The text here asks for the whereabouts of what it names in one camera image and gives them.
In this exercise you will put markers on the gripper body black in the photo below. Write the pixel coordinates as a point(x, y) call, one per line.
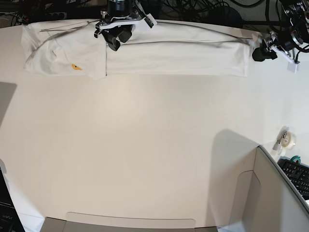
point(117, 35)
point(262, 53)

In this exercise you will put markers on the white graphic t-shirt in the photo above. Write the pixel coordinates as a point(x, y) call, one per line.
point(69, 48)

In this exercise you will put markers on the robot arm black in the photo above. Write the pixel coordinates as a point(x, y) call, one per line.
point(122, 8)
point(297, 13)

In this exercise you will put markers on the clear tape dispenser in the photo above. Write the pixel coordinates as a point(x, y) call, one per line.
point(286, 140)

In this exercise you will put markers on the green tape roll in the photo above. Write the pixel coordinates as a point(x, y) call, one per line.
point(296, 159)

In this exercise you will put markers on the black computer keyboard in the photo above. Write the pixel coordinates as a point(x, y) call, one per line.
point(298, 175)

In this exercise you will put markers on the beige partition panel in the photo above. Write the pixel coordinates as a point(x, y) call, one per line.
point(265, 200)

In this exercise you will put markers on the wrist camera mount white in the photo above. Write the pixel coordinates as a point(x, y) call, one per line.
point(140, 21)
point(281, 45)

